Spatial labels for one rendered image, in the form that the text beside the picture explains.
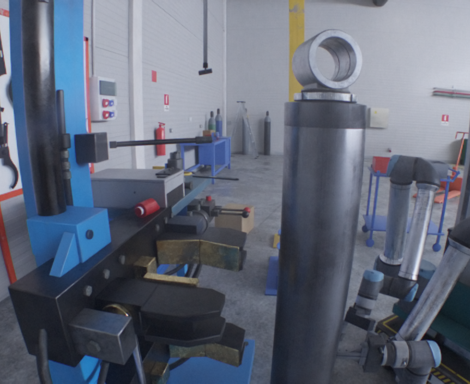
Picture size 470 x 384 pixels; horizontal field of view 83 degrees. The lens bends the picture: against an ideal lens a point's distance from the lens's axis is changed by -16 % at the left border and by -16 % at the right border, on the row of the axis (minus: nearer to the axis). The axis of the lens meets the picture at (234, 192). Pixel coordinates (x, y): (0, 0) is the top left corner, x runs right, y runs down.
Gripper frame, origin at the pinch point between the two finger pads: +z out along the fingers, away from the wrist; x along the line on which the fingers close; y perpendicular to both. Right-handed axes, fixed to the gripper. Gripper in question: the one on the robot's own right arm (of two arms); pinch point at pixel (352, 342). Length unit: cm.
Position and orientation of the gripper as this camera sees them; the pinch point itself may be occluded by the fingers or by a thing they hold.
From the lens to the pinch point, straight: 152.6
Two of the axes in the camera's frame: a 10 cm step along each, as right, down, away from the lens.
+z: -2.8, 9.6, -0.8
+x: -5.5, -0.9, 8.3
